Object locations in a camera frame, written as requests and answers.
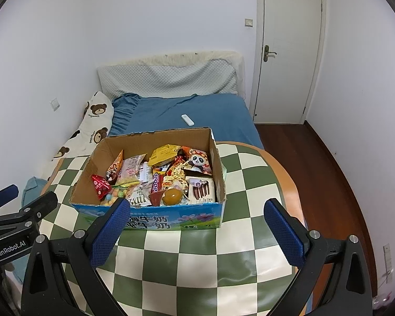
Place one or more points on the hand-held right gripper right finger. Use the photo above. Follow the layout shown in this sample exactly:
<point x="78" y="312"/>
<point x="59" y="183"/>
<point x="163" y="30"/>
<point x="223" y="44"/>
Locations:
<point x="284" y="233"/>

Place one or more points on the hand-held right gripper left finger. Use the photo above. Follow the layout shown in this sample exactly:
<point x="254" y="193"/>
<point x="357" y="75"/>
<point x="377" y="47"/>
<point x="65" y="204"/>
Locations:
<point x="110" y="230"/>

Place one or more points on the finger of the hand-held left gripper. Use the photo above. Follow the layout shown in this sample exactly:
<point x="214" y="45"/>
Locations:
<point x="6" y="193"/>
<point x="42" y="204"/>

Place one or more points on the colourful candy bag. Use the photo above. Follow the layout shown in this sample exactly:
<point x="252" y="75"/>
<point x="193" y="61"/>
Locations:
<point x="113" y="198"/>

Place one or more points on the white lettered snack packet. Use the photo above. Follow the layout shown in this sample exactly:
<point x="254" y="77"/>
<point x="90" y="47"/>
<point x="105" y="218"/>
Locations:
<point x="140" y="198"/>

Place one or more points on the red snack packet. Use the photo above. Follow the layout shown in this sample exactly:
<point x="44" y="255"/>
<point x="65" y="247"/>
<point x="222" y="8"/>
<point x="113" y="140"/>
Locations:
<point x="100" y="185"/>

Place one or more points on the yellow green snack packet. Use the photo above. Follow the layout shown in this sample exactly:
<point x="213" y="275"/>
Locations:
<point x="128" y="182"/>

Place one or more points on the dark red-brown snack packet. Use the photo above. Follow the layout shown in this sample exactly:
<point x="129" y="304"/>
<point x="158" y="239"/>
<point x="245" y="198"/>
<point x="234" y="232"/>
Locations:
<point x="155" y="199"/>

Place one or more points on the orange brown snack packet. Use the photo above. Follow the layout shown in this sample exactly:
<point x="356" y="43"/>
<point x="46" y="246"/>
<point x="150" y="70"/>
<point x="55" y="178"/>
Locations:
<point x="116" y="168"/>

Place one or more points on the pink white snack packet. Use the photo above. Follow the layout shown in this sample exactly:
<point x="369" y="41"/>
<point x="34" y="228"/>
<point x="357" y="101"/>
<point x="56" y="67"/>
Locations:
<point x="133" y="166"/>

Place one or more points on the red snack bar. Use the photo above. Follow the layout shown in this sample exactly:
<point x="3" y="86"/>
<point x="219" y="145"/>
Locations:
<point x="157" y="180"/>

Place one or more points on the yellow jelly cup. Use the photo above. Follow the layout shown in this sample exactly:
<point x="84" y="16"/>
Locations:
<point x="171" y="196"/>

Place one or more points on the blue printed cardboard box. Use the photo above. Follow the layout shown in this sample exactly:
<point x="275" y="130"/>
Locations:
<point x="200" y="217"/>

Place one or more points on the white chocolate biscuit box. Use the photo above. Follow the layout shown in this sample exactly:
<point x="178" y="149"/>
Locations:
<point x="200" y="191"/>

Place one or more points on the orange panda snack packet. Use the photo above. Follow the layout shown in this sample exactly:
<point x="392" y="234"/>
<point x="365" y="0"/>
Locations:
<point x="197" y="163"/>

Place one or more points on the light blue cloth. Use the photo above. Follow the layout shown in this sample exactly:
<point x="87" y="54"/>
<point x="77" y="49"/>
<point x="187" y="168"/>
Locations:
<point x="31" y="189"/>

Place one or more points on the green white checkered tablecloth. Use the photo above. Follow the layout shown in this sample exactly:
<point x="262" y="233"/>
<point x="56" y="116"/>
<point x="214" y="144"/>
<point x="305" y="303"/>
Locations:
<point x="184" y="263"/>

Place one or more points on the white bear-print pillow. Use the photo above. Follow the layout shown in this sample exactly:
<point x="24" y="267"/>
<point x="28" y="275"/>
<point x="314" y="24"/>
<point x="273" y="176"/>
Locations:
<point x="92" y="128"/>

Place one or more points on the white remote control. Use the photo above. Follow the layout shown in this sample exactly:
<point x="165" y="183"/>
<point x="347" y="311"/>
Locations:
<point x="187" y="119"/>

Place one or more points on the blue bed sheet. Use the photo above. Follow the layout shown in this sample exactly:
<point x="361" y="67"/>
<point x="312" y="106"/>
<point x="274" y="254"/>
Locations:
<point x="200" y="112"/>

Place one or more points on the white quilted pillow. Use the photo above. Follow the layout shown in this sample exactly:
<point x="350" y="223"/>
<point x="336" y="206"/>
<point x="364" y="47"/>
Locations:
<point x="168" y="79"/>

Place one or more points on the white door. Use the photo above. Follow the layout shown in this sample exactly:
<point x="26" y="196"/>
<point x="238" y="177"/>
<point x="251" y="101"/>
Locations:
<point x="289" y="56"/>

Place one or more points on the white wall socket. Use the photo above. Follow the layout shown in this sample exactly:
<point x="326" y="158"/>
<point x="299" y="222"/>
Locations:
<point x="387" y="253"/>
<point x="55" y="104"/>

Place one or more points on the white light switch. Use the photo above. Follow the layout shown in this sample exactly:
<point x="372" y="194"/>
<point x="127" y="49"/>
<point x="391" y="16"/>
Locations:
<point x="248" y="22"/>

